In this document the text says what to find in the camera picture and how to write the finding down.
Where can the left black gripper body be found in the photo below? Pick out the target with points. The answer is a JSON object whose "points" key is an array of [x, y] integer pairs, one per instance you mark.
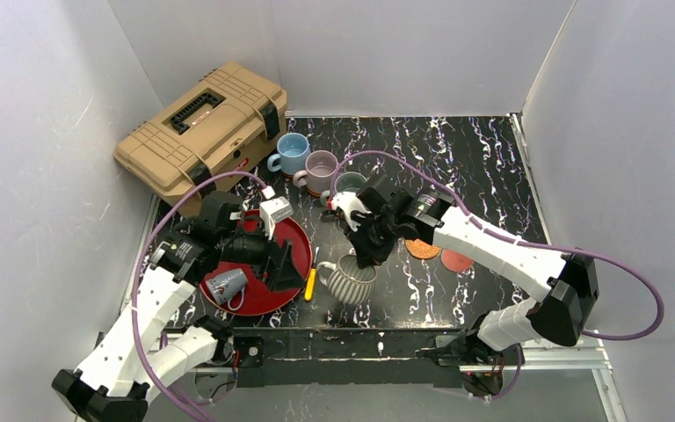
{"points": [[271, 258]]}

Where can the ribbed beige mug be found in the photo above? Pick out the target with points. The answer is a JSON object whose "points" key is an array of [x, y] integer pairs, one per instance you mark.
{"points": [[345, 280]]}

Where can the light blue mug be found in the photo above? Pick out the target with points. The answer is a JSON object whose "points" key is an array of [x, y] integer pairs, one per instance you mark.
{"points": [[292, 149]]}

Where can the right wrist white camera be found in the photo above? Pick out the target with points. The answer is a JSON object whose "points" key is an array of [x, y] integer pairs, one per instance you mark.
{"points": [[348, 203]]}

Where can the wrist white camera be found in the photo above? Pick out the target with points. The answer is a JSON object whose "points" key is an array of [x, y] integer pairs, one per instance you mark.
{"points": [[273, 211], [348, 203]]}

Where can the dark grey mug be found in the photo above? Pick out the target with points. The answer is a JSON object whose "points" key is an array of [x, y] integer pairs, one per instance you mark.
{"points": [[349, 181]]}

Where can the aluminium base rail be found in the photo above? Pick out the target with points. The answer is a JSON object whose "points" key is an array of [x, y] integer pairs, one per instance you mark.
{"points": [[342, 356]]}

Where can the lilac mug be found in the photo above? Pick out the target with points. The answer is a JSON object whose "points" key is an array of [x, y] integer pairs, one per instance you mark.
{"points": [[320, 166]]}

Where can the tan plastic toolbox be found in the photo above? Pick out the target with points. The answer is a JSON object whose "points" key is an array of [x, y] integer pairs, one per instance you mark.
{"points": [[230, 120]]}

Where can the red apple coaster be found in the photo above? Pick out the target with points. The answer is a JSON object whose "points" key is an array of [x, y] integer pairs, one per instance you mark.
{"points": [[455, 262]]}

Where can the red round tray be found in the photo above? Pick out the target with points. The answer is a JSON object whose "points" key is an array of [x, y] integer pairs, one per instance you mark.
{"points": [[258, 300]]}

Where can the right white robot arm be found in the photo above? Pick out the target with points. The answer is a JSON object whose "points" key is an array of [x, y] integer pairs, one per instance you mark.
{"points": [[562, 287]]}

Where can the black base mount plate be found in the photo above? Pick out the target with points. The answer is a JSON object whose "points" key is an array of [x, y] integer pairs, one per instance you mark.
{"points": [[244, 351]]}

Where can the small white grey mug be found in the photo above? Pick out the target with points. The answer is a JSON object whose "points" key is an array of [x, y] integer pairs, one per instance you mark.
{"points": [[223, 287]]}

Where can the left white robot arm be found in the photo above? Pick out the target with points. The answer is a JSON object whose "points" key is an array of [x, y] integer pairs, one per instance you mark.
{"points": [[118, 380]]}

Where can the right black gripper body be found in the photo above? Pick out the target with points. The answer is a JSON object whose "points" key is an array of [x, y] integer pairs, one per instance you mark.
{"points": [[372, 234]]}

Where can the yellow handled screwdriver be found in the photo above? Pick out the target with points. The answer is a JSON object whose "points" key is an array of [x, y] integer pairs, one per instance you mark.
{"points": [[311, 279]]}

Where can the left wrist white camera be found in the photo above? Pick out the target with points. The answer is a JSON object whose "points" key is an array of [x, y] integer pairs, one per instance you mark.
{"points": [[273, 211]]}

